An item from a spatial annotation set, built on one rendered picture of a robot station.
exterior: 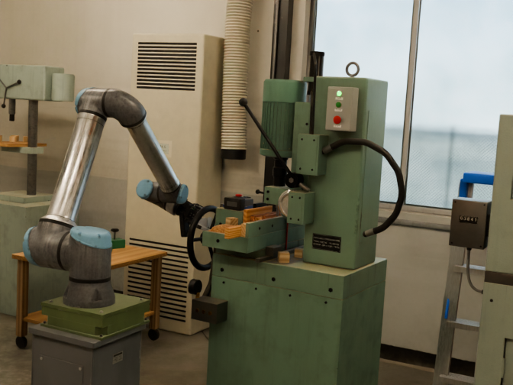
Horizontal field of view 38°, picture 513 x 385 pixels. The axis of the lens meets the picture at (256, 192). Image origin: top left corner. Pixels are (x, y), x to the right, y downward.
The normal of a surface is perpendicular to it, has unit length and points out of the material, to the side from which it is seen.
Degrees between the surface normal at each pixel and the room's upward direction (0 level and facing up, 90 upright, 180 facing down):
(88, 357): 90
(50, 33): 90
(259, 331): 90
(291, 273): 90
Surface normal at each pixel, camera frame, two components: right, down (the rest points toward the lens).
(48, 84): 0.88, 0.10
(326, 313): -0.51, 0.07
